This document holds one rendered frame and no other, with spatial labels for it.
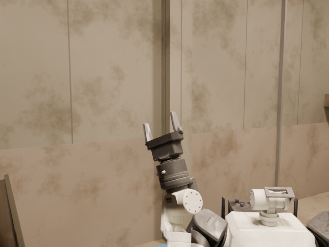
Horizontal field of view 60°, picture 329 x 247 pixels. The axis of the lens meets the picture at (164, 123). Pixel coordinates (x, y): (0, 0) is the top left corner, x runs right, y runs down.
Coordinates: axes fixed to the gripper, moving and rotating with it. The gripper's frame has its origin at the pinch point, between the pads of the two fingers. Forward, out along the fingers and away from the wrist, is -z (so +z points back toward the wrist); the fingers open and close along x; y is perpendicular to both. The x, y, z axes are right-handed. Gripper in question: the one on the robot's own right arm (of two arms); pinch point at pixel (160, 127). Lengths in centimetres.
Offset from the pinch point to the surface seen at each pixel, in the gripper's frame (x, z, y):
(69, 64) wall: -159, -123, -110
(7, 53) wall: -181, -133, -60
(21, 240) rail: -33.4, 21.4, 28.5
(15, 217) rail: -47, 15, 22
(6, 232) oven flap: -47, 18, 26
